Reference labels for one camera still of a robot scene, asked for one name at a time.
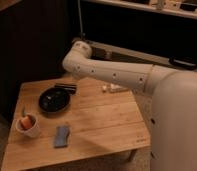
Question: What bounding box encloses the black round plate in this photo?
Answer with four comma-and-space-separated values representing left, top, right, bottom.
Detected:
38, 87, 70, 113

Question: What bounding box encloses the vertical metal pole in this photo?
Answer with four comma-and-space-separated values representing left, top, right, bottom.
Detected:
77, 0, 85, 41

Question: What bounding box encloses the black handle on rail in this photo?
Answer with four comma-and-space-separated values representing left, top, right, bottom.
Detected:
168, 58, 197, 70

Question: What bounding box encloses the white cup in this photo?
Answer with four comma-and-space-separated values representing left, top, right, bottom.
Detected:
15, 114, 40, 138

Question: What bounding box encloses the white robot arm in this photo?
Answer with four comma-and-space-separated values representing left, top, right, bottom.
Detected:
62, 41, 197, 171

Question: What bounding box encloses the blue sponge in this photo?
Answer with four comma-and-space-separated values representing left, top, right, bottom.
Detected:
54, 126, 70, 148

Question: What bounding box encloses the wooden shelf board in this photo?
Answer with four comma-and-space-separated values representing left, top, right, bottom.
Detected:
83, 0, 197, 20

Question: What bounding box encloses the white crumpled object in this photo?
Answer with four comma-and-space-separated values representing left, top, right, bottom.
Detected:
102, 84, 127, 93

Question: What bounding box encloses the wooden low table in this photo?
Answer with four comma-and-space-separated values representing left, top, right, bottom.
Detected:
1, 77, 150, 171

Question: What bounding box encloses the orange carrot in cup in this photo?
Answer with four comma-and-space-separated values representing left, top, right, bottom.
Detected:
20, 116, 33, 130

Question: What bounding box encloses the grey metal rail beam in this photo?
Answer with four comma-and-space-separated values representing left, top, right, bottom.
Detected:
71, 36, 197, 75

